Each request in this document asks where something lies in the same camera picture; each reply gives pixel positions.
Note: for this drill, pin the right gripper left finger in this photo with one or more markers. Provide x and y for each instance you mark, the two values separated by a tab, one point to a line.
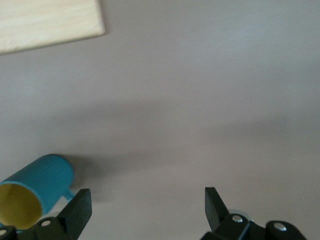
72	217

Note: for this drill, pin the wooden cutting board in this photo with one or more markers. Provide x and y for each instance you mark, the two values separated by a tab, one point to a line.
45	22

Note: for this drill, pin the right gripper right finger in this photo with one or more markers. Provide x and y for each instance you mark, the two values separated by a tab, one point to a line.
225	225

